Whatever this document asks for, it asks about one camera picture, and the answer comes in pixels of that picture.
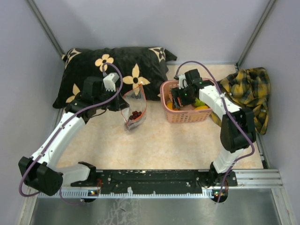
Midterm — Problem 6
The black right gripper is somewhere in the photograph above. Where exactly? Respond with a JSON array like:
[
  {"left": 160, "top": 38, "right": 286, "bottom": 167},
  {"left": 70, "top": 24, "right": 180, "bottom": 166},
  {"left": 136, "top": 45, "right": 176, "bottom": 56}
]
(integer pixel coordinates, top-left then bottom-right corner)
[{"left": 171, "top": 85, "right": 196, "bottom": 109}]

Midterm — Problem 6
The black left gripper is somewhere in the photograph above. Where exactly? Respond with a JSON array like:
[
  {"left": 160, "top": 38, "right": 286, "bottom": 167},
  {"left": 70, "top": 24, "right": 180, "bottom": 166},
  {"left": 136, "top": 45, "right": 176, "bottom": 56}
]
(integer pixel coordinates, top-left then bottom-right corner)
[{"left": 94, "top": 87, "right": 129, "bottom": 112}]

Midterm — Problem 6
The yellow mango toy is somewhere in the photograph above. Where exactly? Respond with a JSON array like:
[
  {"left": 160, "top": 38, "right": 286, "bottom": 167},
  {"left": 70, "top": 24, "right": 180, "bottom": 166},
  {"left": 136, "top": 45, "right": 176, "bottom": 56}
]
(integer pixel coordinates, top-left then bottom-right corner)
[{"left": 194, "top": 105, "right": 209, "bottom": 110}]

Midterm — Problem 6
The clear zip top bag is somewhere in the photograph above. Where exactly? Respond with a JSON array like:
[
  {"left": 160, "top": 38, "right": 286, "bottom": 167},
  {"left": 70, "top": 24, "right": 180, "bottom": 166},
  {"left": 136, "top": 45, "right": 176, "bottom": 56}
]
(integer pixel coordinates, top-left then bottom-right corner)
[{"left": 121, "top": 82, "right": 147, "bottom": 131}]

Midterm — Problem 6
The dark red grape bunch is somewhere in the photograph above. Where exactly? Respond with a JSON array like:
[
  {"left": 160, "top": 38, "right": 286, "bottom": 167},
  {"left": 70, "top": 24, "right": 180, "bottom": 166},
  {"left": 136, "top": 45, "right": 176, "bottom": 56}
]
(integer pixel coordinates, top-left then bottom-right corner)
[{"left": 129, "top": 111, "right": 142, "bottom": 120}]

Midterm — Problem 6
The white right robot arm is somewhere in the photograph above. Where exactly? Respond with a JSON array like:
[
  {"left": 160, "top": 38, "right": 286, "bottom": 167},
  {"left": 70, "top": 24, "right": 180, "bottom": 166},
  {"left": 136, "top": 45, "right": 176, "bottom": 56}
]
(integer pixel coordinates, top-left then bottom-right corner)
[{"left": 171, "top": 69, "right": 256, "bottom": 186}]

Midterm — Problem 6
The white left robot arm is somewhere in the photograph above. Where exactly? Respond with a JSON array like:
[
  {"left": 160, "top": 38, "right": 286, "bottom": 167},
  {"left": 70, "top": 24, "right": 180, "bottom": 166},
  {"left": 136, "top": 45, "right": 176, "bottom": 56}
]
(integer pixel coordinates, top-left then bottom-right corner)
[{"left": 18, "top": 73, "right": 123, "bottom": 196}]

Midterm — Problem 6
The green custard apple toy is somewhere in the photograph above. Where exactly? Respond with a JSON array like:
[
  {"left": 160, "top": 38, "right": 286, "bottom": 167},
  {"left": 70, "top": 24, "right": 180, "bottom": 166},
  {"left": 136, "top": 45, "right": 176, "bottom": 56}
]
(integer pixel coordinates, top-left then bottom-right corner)
[{"left": 194, "top": 98, "right": 205, "bottom": 107}]

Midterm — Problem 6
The orange fruit toy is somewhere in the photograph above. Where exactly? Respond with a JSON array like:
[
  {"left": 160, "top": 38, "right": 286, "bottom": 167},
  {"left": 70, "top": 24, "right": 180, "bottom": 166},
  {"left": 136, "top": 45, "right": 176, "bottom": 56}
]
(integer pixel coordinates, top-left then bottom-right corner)
[{"left": 166, "top": 102, "right": 178, "bottom": 111}]

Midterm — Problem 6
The pink plastic basket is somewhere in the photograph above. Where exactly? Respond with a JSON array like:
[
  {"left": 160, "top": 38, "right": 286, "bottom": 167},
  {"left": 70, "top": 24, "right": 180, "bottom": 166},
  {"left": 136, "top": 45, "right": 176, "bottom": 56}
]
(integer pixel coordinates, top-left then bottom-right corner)
[{"left": 160, "top": 80, "right": 212, "bottom": 124}]

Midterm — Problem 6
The black floral pillow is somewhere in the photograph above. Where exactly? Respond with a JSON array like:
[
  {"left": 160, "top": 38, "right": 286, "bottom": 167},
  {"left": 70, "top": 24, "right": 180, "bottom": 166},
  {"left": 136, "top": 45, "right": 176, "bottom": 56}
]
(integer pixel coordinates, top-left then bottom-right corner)
[{"left": 52, "top": 46, "right": 177, "bottom": 109}]

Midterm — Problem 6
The yellow plaid shirt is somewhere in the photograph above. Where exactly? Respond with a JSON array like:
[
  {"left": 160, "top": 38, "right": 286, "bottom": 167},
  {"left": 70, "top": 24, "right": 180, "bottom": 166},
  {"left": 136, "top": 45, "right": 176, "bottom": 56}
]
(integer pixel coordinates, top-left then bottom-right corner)
[{"left": 218, "top": 67, "right": 270, "bottom": 135}]

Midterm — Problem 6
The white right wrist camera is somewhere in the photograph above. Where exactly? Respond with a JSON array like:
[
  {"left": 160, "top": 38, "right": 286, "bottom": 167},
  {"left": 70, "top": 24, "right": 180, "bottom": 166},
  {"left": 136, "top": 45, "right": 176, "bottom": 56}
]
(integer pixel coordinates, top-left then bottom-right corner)
[{"left": 174, "top": 74, "right": 188, "bottom": 89}]

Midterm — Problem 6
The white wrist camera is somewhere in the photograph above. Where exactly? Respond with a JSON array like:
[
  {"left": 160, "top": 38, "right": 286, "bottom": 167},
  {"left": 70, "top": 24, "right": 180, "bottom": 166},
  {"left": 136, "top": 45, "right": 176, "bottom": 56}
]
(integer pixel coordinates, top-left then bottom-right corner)
[
  {"left": 103, "top": 73, "right": 119, "bottom": 92},
  {"left": 174, "top": 74, "right": 188, "bottom": 89}
]

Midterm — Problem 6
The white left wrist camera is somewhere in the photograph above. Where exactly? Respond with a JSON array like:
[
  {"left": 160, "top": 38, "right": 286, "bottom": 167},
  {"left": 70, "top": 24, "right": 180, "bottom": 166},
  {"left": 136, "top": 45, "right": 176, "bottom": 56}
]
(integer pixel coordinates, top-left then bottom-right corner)
[{"left": 103, "top": 73, "right": 119, "bottom": 92}]

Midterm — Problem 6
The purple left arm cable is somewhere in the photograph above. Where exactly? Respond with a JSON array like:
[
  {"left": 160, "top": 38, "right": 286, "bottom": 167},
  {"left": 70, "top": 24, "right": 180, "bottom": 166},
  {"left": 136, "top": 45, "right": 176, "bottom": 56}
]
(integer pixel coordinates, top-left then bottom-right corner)
[{"left": 18, "top": 62, "right": 124, "bottom": 197}]

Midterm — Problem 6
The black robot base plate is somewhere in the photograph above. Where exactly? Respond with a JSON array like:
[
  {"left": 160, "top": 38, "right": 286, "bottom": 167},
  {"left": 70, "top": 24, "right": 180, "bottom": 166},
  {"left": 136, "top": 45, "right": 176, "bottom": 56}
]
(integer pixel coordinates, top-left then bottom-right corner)
[{"left": 71, "top": 169, "right": 225, "bottom": 195}]

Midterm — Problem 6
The aluminium frame rail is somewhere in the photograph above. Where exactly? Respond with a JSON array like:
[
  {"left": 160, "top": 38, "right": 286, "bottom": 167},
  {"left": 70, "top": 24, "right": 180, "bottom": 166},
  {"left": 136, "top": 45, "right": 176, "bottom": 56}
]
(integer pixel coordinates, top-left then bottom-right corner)
[{"left": 52, "top": 169, "right": 283, "bottom": 201}]

